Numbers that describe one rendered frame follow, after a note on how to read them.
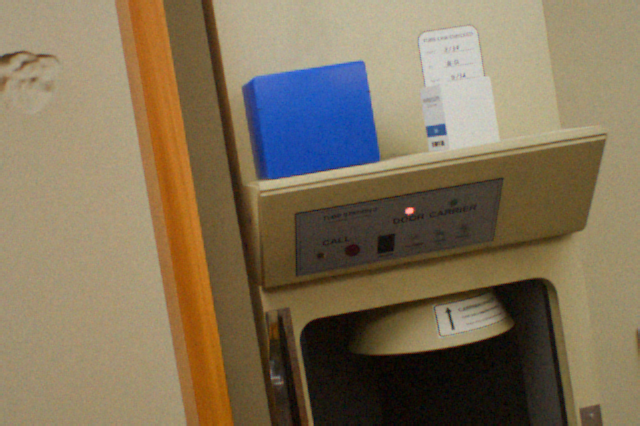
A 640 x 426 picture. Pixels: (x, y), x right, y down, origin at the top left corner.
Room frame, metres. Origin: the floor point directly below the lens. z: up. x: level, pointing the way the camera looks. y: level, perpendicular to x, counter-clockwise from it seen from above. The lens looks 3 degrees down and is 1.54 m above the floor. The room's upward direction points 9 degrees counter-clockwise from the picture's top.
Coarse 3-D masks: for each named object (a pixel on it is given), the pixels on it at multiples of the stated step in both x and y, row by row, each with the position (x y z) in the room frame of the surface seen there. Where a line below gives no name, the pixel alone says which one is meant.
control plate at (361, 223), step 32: (448, 192) 1.10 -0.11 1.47; (480, 192) 1.11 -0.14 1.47; (320, 224) 1.09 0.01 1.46; (352, 224) 1.10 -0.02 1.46; (384, 224) 1.11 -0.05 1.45; (416, 224) 1.12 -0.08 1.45; (448, 224) 1.14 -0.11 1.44; (480, 224) 1.15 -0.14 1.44; (352, 256) 1.14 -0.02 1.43; (384, 256) 1.15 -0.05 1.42
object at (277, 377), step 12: (276, 312) 1.11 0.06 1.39; (276, 324) 1.04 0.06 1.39; (276, 336) 0.97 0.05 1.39; (276, 348) 0.91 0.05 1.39; (276, 360) 0.86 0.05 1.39; (276, 372) 0.85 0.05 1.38; (276, 384) 0.85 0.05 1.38; (288, 384) 1.04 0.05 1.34; (276, 396) 0.84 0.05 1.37; (288, 396) 0.94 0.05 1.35; (276, 408) 0.84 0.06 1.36; (288, 420) 0.84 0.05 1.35
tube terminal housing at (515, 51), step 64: (256, 0) 1.17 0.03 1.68; (320, 0) 1.18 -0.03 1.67; (384, 0) 1.19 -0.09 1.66; (448, 0) 1.20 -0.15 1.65; (512, 0) 1.21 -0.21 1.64; (256, 64) 1.17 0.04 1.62; (320, 64) 1.18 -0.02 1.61; (384, 64) 1.19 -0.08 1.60; (512, 64) 1.21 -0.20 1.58; (384, 128) 1.19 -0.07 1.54; (512, 128) 1.21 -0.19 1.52; (448, 256) 1.19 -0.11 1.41; (512, 256) 1.20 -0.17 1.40; (576, 256) 1.22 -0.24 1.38; (256, 320) 1.25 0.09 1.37; (576, 320) 1.21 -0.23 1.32; (576, 384) 1.21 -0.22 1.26
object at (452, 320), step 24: (480, 288) 1.25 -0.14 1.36; (360, 312) 1.27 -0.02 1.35; (384, 312) 1.24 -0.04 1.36; (408, 312) 1.22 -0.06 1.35; (432, 312) 1.22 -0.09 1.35; (456, 312) 1.22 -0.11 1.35; (480, 312) 1.23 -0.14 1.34; (504, 312) 1.26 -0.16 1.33; (360, 336) 1.26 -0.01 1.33; (384, 336) 1.23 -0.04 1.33; (408, 336) 1.21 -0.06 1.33; (432, 336) 1.21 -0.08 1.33; (456, 336) 1.21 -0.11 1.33; (480, 336) 1.22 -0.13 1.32
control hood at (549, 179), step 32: (576, 128) 1.15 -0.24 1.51; (384, 160) 1.09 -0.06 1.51; (416, 160) 1.07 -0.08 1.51; (448, 160) 1.08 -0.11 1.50; (480, 160) 1.09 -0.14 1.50; (512, 160) 1.10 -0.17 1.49; (544, 160) 1.11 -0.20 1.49; (576, 160) 1.12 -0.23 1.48; (256, 192) 1.06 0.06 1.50; (288, 192) 1.06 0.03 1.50; (320, 192) 1.07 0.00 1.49; (352, 192) 1.08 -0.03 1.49; (384, 192) 1.09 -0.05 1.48; (416, 192) 1.10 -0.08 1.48; (512, 192) 1.13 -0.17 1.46; (544, 192) 1.14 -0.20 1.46; (576, 192) 1.15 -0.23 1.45; (256, 224) 1.10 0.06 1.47; (288, 224) 1.09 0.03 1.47; (512, 224) 1.16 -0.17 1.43; (544, 224) 1.17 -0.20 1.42; (576, 224) 1.18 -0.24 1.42; (256, 256) 1.14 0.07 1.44; (288, 256) 1.12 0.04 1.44; (416, 256) 1.16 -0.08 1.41
